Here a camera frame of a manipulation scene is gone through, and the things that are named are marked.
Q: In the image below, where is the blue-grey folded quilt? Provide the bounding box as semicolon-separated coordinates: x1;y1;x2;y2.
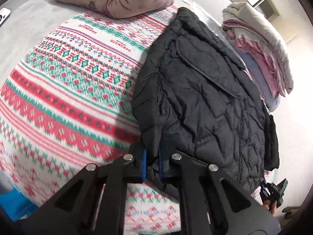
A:
241;51;280;112

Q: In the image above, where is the white phone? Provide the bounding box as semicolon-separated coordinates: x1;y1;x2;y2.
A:
0;8;11;25

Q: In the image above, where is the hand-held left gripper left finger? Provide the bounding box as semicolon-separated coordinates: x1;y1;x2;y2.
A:
20;148;147;235

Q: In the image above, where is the black knit garment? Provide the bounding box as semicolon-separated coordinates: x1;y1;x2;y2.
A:
265;114;280;172

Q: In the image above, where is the black puffer jacket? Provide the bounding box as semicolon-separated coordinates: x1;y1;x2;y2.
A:
131;7;271;200

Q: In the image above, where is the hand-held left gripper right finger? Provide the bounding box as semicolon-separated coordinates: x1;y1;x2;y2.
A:
158;148;282;235

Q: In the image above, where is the person's right hand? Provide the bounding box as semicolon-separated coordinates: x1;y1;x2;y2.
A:
263;199;278;216

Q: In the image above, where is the blue object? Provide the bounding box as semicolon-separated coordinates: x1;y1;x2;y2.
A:
0;190;37;222

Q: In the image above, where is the red green patterned blanket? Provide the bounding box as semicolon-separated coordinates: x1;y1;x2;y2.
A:
0;5;264;235

